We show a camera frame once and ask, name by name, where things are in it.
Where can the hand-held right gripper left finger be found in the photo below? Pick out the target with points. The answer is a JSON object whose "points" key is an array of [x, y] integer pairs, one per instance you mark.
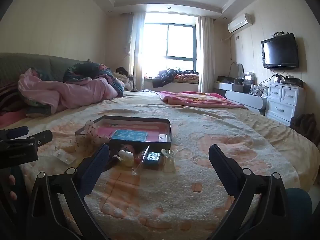
{"points": [[94, 170]]}

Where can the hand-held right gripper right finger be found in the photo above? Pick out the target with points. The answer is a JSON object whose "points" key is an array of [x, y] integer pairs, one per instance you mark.
{"points": [[224, 170]]}

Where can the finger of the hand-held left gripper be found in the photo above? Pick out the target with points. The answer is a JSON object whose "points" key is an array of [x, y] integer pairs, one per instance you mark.
{"points": [[41, 137], [17, 132]]}

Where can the earring card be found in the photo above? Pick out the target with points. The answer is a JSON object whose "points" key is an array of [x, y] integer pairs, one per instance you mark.
{"points": [[63, 156]]}

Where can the pearl hair clip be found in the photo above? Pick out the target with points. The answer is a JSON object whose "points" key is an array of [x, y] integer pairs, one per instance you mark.
{"points": [[125, 158]]}

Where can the pink spotted hair scrunchie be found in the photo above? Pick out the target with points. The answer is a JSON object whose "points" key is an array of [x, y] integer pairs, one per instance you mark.
{"points": [[87, 136]]}

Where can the clear plastic bag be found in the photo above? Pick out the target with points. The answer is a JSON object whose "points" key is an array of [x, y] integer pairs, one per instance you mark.
{"points": [[141, 161]]}

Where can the clear packet with bow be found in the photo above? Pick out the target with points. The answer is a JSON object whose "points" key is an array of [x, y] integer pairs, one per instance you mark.
{"points": [[169, 160]]}

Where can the small blue box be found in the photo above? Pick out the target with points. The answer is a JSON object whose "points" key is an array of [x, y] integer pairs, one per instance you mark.
{"points": [[153, 160]]}

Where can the shallow grey cardboard box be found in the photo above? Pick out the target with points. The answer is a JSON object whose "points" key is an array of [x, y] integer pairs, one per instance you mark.
{"points": [[160, 130]]}

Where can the person's left hand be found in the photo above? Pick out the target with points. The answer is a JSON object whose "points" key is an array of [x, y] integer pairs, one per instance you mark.
{"points": [[12, 180]]}

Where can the blue printed card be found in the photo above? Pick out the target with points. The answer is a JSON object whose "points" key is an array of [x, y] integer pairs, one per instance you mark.
{"points": [[128, 136]]}

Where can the pink duvet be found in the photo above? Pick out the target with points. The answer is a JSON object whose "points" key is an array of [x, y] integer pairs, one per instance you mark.
{"points": [[75, 92]]}

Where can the grey padded headboard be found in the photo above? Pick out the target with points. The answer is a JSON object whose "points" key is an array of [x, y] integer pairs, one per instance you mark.
{"points": [[37, 66]]}

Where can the red patterned blanket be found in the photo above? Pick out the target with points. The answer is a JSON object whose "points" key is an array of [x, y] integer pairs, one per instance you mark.
{"points": [[200, 98]]}

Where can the person's leg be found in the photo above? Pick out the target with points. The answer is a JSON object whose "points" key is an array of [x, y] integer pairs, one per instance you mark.
{"points": [[298, 205]]}

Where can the brown bag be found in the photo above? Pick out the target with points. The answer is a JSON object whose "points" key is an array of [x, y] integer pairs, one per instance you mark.
{"points": [[303, 126]]}

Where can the white drawer cabinet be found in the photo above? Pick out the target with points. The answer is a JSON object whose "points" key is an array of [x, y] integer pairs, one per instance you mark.
{"points": [[285, 102]]}

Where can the pile of clothes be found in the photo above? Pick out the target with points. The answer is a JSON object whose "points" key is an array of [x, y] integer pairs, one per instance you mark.
{"points": [[175, 76]]}

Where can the sheer white curtain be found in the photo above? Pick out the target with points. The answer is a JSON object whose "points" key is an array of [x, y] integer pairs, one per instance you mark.
{"points": [[207, 55], [136, 55]]}

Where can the black television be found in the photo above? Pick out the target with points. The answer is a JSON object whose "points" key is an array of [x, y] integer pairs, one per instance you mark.
{"points": [[280, 51]]}

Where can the window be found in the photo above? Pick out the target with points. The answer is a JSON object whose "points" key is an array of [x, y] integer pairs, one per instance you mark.
{"points": [[172, 42]]}

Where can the white air conditioner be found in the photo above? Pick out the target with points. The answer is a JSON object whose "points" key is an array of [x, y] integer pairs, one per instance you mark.
{"points": [[240, 23]]}

